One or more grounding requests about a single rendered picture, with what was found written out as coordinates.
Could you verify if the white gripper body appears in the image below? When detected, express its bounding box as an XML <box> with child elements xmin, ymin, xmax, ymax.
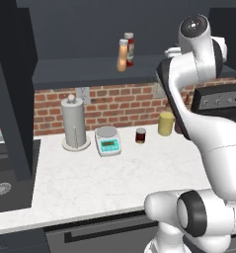
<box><xmin>164</xmin><ymin>46</ymin><xmax>184</xmax><ymax>60</ymax></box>

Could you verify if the red condiment bottle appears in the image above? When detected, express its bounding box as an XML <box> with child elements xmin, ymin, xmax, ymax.
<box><xmin>123</xmin><ymin>32</ymin><xmax>135</xmax><ymax>68</ymax></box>

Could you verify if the orange condiment bottle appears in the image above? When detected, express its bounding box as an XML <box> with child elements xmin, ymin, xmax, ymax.
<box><xmin>116</xmin><ymin>38</ymin><xmax>129</xmax><ymax>73</ymax></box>

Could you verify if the yellow condiment bottle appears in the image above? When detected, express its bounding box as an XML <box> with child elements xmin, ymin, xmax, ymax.
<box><xmin>157</xmin><ymin>111</ymin><xmax>176</xmax><ymax>137</ymax></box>

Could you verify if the dark brown shaker jar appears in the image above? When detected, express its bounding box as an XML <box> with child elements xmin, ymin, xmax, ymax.
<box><xmin>134</xmin><ymin>126</ymin><xmax>147</xmax><ymax>145</ymax></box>

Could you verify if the dark grey cabinet door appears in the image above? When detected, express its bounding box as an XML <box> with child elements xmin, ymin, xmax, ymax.
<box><xmin>0</xmin><ymin>0</ymin><xmax>39</xmax><ymax>183</ymax></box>

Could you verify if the black microwave oven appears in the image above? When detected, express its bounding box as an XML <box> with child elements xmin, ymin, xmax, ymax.
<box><xmin>191</xmin><ymin>82</ymin><xmax>236</xmax><ymax>117</ymax></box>

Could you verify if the white teal kitchen scale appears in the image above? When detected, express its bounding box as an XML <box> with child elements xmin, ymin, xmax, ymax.
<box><xmin>94</xmin><ymin>126</ymin><xmax>122</xmax><ymax>158</ymax></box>

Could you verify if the grey paper towel holder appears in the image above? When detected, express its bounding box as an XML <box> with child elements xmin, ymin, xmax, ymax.
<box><xmin>60</xmin><ymin>94</ymin><xmax>92</xmax><ymax>153</ymax></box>

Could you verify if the dark grey drawer front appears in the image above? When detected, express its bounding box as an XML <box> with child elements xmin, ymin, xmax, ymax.
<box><xmin>43</xmin><ymin>211</ymin><xmax>162</xmax><ymax>253</ymax></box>

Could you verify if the dark sink basin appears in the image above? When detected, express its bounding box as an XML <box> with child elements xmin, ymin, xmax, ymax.
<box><xmin>0</xmin><ymin>138</ymin><xmax>42</xmax><ymax>214</ymax></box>

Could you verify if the dark grey wall cabinet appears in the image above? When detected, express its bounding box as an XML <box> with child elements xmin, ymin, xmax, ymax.
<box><xmin>15</xmin><ymin>0</ymin><xmax>236</xmax><ymax>91</ymax></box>

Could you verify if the grey wall socket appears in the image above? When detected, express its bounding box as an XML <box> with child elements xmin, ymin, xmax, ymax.
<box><xmin>75</xmin><ymin>86</ymin><xmax>92</xmax><ymax>106</ymax></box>

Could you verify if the black drawer handle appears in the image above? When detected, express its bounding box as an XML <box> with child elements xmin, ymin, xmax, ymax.
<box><xmin>63</xmin><ymin>220</ymin><xmax>159</xmax><ymax>244</ymax></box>

